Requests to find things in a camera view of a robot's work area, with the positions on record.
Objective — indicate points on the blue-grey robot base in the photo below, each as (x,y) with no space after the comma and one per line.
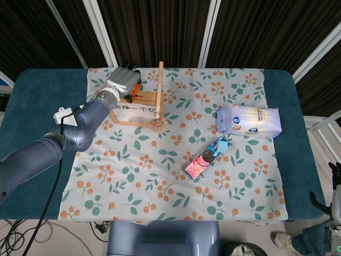
(162,240)

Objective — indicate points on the wooden coin bank box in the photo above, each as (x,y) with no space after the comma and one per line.
(149,97)

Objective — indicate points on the white purple snack bag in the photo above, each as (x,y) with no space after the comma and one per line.
(250,121)

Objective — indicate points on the white metal rack frame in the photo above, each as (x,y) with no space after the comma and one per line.
(310,122)

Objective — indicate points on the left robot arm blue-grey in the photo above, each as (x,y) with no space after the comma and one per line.
(80,128)

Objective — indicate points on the pink blue cookie box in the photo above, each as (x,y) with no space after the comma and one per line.
(202,161)

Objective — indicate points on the blue jeans leg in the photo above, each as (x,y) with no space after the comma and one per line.
(309,240)

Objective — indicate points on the dark ribbed partition panel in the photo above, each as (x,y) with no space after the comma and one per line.
(266,26)
(325,88)
(26,32)
(80,26)
(154,26)

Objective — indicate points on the white partition post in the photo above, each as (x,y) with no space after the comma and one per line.
(317,54)
(209,33)
(101,33)

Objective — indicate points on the black power plug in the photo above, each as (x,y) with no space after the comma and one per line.
(102,227)

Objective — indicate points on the white board with blue edge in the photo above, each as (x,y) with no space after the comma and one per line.
(4,80)

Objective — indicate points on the floral printed tablecloth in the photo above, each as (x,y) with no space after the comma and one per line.
(173,202)

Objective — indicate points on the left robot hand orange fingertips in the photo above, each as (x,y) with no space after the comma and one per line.
(122,78)

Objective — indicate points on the white flat plastic package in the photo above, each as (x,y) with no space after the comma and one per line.
(57,116)

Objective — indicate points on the white shoe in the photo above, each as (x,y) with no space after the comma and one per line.
(282,240)

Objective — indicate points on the coins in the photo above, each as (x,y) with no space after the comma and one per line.
(138,120)

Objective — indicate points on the wooden stick stand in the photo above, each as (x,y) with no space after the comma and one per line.
(160,88)

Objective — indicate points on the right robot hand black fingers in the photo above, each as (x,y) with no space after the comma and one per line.
(336,205)

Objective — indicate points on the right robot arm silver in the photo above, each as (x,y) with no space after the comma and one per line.
(336,240)

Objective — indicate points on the black bin with bag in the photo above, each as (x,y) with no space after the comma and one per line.
(243,249)

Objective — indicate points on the thin grey partition post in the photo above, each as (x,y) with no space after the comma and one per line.
(67,34)

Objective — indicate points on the light blue cube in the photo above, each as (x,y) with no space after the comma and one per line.
(223,146)

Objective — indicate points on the teal table cover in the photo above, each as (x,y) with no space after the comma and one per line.
(34,88)

